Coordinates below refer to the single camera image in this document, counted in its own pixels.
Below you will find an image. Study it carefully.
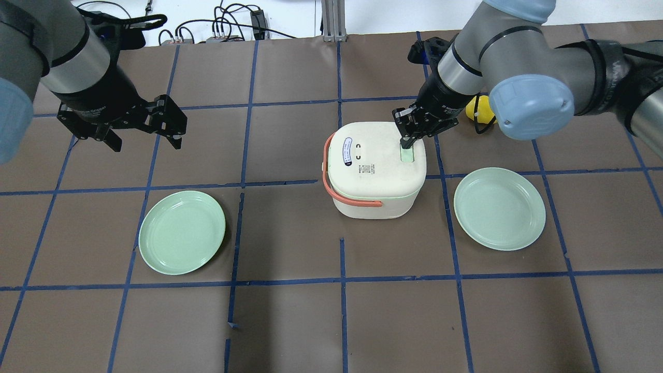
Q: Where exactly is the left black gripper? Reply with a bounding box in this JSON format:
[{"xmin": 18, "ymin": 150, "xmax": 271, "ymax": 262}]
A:
[{"xmin": 56, "ymin": 78, "xmax": 188, "ymax": 152}]

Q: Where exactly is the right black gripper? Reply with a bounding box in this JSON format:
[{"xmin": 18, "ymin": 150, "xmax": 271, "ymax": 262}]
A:
[{"xmin": 392, "ymin": 83, "xmax": 459, "ymax": 149}]

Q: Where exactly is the cream rice cooker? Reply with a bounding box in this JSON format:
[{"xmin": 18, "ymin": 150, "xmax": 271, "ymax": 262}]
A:
[{"xmin": 322, "ymin": 121, "xmax": 428, "ymax": 220}]

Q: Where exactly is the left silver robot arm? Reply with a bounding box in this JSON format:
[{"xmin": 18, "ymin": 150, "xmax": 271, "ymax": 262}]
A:
[{"xmin": 1, "ymin": 1, "xmax": 188, "ymax": 164}]

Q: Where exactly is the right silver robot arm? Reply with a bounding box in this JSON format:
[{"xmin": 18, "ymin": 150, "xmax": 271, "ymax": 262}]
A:
[{"xmin": 393, "ymin": 1, "xmax": 661, "ymax": 155}]

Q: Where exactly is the yellow toy pepper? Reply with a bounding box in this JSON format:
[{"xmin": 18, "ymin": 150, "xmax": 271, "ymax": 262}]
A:
[{"xmin": 464, "ymin": 93, "xmax": 495, "ymax": 124}]

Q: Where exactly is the left-side green plate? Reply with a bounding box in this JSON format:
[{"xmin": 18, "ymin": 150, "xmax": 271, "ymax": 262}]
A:
[{"xmin": 138, "ymin": 190, "xmax": 226, "ymax": 276}]

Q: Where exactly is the right-side green plate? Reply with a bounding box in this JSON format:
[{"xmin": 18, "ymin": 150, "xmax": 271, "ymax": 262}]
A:
[{"xmin": 454, "ymin": 167, "xmax": 546, "ymax": 252}]

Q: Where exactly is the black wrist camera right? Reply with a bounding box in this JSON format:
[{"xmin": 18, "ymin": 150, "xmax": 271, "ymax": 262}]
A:
[{"xmin": 407, "ymin": 36, "xmax": 452, "ymax": 67}]

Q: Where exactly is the aluminium frame post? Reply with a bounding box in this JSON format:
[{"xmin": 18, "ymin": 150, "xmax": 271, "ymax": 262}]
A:
[{"xmin": 321, "ymin": 0, "xmax": 348, "ymax": 42}]

